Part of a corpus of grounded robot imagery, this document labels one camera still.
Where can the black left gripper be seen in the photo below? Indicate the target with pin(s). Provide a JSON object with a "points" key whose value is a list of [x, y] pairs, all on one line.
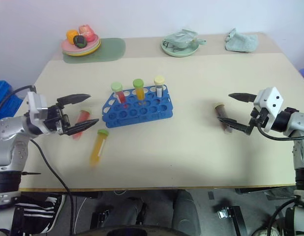
{"points": [[54, 118]]}

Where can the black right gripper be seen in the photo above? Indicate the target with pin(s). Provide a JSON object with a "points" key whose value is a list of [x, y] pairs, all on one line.
{"points": [[259, 116]]}

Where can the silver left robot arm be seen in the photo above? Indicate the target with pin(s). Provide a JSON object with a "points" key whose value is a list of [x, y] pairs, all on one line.
{"points": [[9, 127]]}

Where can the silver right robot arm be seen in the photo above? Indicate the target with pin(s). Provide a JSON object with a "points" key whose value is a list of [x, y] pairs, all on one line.
{"points": [[299, 120]]}

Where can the red tube with pale cap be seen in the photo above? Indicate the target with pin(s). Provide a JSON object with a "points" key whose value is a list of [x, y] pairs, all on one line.
{"points": [[81, 118]]}

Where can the dark brown tube beige cap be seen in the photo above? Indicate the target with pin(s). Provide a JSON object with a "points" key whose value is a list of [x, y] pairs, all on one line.
{"points": [[222, 111]]}

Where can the orange tube with green cap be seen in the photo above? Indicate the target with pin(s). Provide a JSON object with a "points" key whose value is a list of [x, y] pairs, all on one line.
{"points": [[139, 89], [99, 148]]}

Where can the red tube with green cap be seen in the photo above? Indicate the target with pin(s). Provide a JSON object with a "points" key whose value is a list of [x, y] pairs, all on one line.
{"points": [[120, 96]]}

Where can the blue test tube rack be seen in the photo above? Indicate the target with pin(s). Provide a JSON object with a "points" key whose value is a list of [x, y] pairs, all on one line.
{"points": [[142, 115]]}

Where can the clear tube with yellow cap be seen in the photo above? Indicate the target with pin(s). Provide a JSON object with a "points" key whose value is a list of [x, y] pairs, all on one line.
{"points": [[159, 86]]}

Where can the stack of coloured plates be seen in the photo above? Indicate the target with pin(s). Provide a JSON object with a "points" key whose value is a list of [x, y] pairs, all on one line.
{"points": [[79, 50]]}

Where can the pale green crumpled cloth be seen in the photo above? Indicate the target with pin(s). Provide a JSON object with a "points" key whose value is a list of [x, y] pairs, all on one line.
{"points": [[241, 41]]}

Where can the black and green toy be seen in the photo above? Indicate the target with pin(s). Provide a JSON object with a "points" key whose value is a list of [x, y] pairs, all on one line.
{"points": [[79, 41]]}

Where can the green placemat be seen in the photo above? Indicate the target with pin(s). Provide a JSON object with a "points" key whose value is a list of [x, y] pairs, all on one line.
{"points": [[110, 49]]}

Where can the blue plastic crate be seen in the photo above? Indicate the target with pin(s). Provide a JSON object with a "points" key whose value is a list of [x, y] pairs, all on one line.
{"points": [[4, 98]]}

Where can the orange toy pepper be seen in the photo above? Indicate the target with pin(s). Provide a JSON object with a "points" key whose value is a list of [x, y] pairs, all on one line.
{"points": [[71, 36]]}

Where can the pink toy peach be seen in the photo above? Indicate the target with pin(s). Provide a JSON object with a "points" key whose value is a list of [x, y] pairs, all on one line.
{"points": [[87, 32]]}

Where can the pale green plate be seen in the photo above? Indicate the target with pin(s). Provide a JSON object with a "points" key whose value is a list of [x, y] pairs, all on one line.
{"points": [[180, 52]]}

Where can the black shoe with white stripes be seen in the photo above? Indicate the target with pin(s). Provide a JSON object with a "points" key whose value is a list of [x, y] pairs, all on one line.
{"points": [[41, 211]]}

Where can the silver robot torso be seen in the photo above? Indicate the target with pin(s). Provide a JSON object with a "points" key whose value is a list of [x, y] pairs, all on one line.
{"points": [[298, 221]]}

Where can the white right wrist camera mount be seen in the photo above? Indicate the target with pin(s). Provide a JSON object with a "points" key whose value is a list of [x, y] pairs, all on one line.
{"points": [[271, 102]]}

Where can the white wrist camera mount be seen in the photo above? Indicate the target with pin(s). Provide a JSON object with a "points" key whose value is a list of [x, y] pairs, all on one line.
{"points": [[271, 102], [37, 104]]}

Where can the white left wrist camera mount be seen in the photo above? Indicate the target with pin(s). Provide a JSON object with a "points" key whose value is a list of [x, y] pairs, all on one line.
{"points": [[37, 104]]}

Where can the black caster bracket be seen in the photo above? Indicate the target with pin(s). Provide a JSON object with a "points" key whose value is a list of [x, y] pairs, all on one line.
{"points": [[232, 216]]}

